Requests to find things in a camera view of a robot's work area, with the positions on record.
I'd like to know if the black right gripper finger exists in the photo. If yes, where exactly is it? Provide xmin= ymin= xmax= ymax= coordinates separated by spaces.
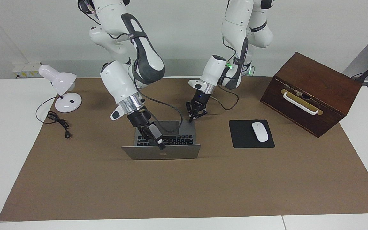
xmin=138 ymin=127 xmax=159 ymax=147
xmin=147 ymin=123 xmax=166 ymax=150

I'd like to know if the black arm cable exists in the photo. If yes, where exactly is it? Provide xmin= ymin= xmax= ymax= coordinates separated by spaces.
xmin=215 ymin=84 xmax=239 ymax=111
xmin=134 ymin=86 xmax=183 ymax=134

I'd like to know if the white wall power strip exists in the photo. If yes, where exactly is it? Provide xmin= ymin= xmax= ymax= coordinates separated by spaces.
xmin=12 ymin=63 xmax=42 ymax=79

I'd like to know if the dark wooden box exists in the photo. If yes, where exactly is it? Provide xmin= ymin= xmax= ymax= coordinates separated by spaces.
xmin=260 ymin=52 xmax=362 ymax=138

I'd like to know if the grey aluminium laptop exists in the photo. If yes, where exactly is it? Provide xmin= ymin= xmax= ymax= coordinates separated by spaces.
xmin=121 ymin=120 xmax=201 ymax=160

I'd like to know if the white computer mouse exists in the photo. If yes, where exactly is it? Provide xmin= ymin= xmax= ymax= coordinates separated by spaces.
xmin=252 ymin=122 xmax=269 ymax=142

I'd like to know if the large brown table mat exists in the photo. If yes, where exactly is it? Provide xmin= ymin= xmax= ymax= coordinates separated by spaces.
xmin=0 ymin=77 xmax=368 ymax=222

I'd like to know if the brass plate on box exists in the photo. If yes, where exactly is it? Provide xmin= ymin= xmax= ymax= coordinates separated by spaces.
xmin=281 ymin=89 xmax=323 ymax=116

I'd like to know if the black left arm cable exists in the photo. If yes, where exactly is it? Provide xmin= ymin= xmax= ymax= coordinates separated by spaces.
xmin=215 ymin=84 xmax=239 ymax=111

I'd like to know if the white box handle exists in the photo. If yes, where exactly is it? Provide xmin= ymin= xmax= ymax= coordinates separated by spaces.
xmin=283 ymin=92 xmax=319 ymax=115

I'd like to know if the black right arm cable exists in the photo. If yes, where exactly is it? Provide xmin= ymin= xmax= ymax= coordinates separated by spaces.
xmin=134 ymin=86 xmax=183 ymax=134

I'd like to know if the black mouse pad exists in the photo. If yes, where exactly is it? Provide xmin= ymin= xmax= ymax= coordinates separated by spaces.
xmin=229 ymin=120 xmax=275 ymax=149

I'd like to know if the black lamp power cable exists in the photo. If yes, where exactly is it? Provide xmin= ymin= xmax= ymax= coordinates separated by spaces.
xmin=36 ymin=97 xmax=72 ymax=139

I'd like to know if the white desk lamp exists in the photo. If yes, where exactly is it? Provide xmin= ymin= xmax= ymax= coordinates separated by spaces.
xmin=38 ymin=65 xmax=82 ymax=113

